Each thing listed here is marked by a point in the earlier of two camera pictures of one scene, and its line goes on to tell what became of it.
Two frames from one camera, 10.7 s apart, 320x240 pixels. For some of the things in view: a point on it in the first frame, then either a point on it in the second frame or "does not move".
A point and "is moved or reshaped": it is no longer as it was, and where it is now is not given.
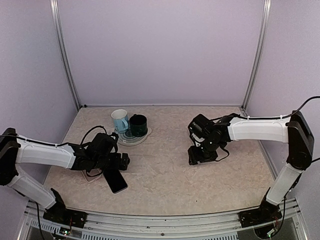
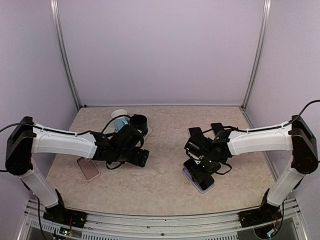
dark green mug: x=138 y=125 does not move
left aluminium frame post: x=54 y=7 does not move
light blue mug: x=120 y=120 does not move
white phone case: x=115 y=181 is moved or reshaped
